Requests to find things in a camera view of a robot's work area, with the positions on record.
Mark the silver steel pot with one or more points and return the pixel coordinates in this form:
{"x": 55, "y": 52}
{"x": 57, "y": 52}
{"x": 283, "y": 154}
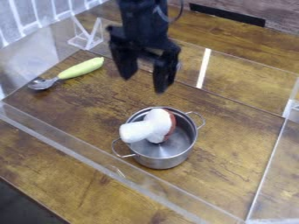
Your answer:
{"x": 169, "y": 153}

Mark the black strip on table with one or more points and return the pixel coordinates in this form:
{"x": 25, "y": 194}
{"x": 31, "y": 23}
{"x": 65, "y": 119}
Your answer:
{"x": 246, "y": 19}

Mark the clear acrylic enclosure wall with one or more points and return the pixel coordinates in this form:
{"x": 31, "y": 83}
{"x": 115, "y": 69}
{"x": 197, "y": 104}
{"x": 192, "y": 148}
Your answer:
{"x": 180, "y": 201}

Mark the clear acrylic triangle stand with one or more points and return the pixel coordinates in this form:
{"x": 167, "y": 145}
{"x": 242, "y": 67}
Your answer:
{"x": 85, "y": 40}

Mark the spoon with green handle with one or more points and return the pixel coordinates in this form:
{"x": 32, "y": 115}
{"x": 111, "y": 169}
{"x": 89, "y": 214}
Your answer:
{"x": 75, "y": 71}

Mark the plush red white mushroom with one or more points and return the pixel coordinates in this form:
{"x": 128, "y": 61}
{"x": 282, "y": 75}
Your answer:
{"x": 155, "y": 128}

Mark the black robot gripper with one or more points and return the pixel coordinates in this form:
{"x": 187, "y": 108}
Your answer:
{"x": 144, "y": 31}

